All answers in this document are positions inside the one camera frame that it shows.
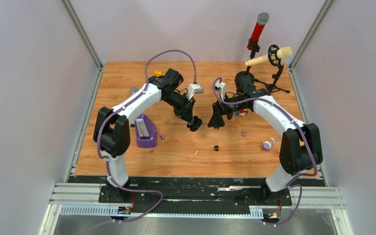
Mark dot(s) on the black tripod mic stand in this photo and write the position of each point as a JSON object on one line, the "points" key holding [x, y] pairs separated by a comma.
{"points": [[272, 87]]}

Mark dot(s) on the red microphone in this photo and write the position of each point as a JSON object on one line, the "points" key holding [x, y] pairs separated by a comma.
{"points": [[262, 20]]}

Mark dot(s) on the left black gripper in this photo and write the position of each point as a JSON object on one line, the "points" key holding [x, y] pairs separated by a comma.
{"points": [[185, 112]]}

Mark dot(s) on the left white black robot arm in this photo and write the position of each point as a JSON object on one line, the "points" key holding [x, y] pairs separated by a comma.
{"points": [[112, 128]]}

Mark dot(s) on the yellow green toy block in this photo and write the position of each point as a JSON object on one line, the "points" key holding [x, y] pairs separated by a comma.
{"points": [[158, 73]]}

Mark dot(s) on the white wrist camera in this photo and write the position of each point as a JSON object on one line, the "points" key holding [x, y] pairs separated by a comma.
{"points": [[194, 89], [221, 88]]}

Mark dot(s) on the colourful toy block pile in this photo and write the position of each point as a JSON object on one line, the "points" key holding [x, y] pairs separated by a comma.
{"points": [[241, 112]]}

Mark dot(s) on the purple stapler box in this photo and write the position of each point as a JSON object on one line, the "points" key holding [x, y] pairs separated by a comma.
{"points": [[146, 132]]}

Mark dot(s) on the black earbud charging case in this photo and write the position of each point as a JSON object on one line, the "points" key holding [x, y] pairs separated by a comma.
{"points": [[195, 124]]}

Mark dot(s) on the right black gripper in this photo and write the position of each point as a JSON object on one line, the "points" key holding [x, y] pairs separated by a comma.
{"points": [[216, 120]]}

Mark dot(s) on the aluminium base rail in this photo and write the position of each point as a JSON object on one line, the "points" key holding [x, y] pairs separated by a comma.
{"points": [[194, 205]]}

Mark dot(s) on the clear glitter tube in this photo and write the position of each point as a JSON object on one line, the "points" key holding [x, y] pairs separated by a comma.
{"points": [[133, 91]]}

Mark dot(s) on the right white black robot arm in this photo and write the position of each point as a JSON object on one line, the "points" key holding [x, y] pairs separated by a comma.
{"points": [[300, 149]]}

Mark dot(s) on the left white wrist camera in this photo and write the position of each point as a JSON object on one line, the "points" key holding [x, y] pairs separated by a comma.
{"points": [[194, 89]]}

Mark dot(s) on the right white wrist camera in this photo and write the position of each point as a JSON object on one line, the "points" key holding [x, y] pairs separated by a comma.
{"points": [[221, 88]]}

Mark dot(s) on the cream microphone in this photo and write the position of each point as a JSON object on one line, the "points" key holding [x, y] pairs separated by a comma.
{"points": [[278, 54]]}

